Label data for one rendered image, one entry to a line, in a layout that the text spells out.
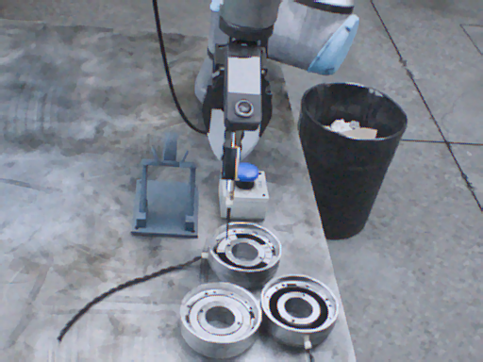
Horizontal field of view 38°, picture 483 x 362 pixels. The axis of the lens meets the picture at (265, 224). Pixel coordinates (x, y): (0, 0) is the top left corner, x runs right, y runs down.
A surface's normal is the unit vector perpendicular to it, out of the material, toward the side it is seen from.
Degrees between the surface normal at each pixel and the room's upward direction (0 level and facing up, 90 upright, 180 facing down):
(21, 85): 0
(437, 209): 0
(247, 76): 32
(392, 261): 0
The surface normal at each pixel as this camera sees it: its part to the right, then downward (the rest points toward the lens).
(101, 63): 0.14, -0.76
